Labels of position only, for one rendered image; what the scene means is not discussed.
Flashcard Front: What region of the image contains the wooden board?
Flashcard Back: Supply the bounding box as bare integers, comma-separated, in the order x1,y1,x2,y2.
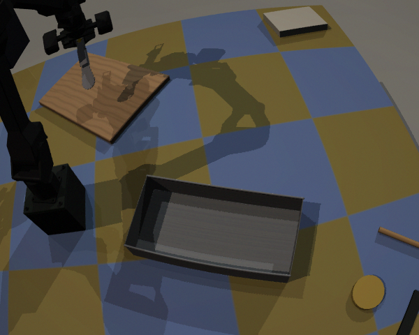
39,53,170,144

